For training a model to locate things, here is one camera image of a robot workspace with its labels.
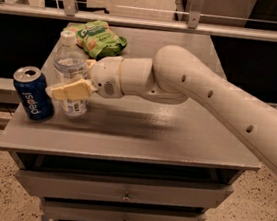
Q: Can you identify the green chip bag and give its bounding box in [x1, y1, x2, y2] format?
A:
[66, 20, 128, 60]

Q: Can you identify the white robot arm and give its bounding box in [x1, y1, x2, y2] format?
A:
[46, 45, 277, 176]

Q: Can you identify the middle grey drawer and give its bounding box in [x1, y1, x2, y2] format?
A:
[42, 201, 206, 221]

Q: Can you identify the grey drawer cabinet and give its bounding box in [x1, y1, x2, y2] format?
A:
[0, 10, 276, 221]

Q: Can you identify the metal railing frame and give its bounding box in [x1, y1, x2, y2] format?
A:
[0, 0, 277, 42]

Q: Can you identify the clear plastic water bottle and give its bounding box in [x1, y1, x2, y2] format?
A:
[53, 30, 88, 118]

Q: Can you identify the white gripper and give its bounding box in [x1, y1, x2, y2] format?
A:
[45, 56, 124, 101]

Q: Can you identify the top grey drawer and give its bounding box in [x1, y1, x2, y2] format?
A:
[16, 170, 233, 208]

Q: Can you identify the blue pepsi can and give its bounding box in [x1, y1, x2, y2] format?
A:
[13, 66, 54, 122]

